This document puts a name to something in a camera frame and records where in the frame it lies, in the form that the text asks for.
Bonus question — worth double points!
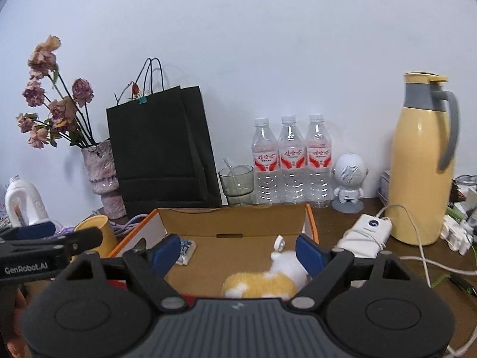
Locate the clear spoon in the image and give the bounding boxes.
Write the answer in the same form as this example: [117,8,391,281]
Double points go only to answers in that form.
[223,158,240,195]

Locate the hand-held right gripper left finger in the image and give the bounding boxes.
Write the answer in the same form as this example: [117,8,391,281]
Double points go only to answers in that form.
[56,233,185,313]

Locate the white power bank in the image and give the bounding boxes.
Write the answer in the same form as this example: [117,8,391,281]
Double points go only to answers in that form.
[335,213,393,260]

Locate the small grey box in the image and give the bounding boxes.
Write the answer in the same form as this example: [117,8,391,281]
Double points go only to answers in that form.
[376,169,392,206]

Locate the white power strip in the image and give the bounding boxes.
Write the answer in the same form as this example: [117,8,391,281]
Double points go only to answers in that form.
[441,209,477,256]

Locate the yellow thermos jug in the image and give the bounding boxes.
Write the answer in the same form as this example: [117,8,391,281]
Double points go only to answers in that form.
[384,72,460,246]

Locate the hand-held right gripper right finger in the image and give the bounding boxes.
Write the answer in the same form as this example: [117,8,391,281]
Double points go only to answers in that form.
[291,233,420,313]

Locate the clear drinking glass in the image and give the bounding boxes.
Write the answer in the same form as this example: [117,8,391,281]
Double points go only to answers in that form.
[218,165,255,206]

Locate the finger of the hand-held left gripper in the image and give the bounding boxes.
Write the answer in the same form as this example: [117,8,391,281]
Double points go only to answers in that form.
[0,221,56,242]
[7,227,104,256]

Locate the dried pink flowers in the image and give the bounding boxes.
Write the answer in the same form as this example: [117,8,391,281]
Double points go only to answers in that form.
[17,35,99,149]

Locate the white detergent bottle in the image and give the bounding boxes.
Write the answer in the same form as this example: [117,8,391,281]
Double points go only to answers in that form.
[4,175,49,228]

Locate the lilac cable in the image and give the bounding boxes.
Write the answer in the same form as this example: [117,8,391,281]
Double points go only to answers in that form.
[112,214,150,236]

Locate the green cable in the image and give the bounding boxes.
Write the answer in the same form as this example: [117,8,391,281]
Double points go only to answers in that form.
[432,231,477,288]

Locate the yellow and white plush toy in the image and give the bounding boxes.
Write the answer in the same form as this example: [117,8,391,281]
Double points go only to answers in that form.
[222,235,311,301]

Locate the yellow mug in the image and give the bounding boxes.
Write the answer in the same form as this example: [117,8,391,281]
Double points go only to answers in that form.
[74,215,119,258]

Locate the white robot figure speaker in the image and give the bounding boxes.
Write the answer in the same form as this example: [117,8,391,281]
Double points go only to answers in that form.
[332,153,369,214]

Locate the pink mottled vase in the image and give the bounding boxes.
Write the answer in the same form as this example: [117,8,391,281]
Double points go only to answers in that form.
[81,140,127,219]

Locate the white cable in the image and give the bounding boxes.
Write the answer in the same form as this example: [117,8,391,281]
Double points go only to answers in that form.
[374,204,477,288]

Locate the blue and white small packet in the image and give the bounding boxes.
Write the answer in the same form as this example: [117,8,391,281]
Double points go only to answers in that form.
[175,239,197,266]

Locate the red label water bottle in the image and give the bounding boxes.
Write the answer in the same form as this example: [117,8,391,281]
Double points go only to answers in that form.
[251,117,280,205]
[278,115,307,205]
[306,114,333,209]

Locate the black paper bag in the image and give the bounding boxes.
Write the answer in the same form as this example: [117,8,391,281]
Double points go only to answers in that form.
[106,58,223,219]

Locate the red printed cardboard box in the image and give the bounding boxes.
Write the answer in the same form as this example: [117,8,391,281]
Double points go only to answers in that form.
[108,203,319,300]

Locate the patterned clear plastic bag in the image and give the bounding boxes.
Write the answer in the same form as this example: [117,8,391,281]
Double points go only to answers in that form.
[0,184,10,232]

